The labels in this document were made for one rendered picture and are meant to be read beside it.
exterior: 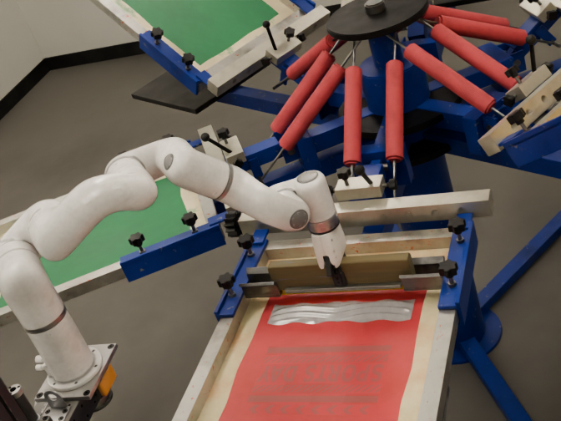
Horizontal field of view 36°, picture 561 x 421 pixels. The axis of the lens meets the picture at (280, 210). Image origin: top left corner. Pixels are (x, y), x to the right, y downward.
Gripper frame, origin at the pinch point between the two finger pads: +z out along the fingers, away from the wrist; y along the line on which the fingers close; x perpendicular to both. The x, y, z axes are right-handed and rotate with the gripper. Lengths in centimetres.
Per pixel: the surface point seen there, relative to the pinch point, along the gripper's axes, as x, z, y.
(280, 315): -15.4, 5.1, 8.2
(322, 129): -23, 0, -72
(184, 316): -126, 101, -101
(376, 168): 1.1, -2.4, -41.9
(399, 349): 16.6, 6.1, 20.0
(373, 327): 9.2, 6.0, 12.8
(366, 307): 6.3, 5.2, 6.7
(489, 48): 27, -3, -105
